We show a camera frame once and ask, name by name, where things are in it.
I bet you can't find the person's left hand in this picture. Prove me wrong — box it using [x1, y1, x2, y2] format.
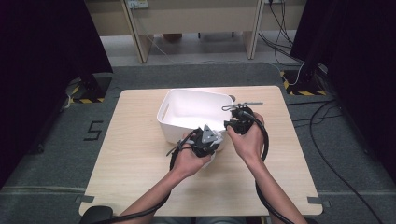
[171, 133, 213, 180]

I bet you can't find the white wall socket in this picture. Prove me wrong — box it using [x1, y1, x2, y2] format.
[127, 0, 149, 9]

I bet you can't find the black office chair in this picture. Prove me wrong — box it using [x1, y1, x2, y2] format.
[78, 204, 114, 224]

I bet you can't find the bundle of black cables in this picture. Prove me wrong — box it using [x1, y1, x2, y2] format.
[257, 0, 307, 67]

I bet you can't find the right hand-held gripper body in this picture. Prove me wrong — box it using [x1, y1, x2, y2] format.
[228, 102, 264, 135]

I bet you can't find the black curtain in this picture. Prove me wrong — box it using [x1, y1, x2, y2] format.
[0, 0, 113, 188]
[289, 0, 396, 185]

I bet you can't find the stand base with striped tape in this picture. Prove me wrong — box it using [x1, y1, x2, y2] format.
[279, 69, 328, 96]
[66, 73, 113, 105]

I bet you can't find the long black floor cable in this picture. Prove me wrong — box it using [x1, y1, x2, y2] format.
[309, 101, 384, 224]

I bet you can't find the person's right hand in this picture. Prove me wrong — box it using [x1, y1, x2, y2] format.
[226, 111, 265, 165]

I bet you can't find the white plastic bin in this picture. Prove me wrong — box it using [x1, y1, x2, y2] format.
[156, 89, 233, 152]

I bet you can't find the beige wooden desk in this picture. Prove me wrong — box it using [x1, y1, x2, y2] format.
[83, 0, 307, 63]

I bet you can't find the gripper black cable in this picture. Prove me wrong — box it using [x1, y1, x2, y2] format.
[239, 111, 295, 224]
[90, 129, 200, 224]

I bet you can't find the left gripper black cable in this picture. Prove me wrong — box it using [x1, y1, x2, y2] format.
[90, 129, 200, 224]

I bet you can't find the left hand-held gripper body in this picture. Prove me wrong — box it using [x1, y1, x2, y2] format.
[190, 124, 222, 159]

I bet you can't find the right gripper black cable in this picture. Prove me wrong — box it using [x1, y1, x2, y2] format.
[239, 111, 295, 224]

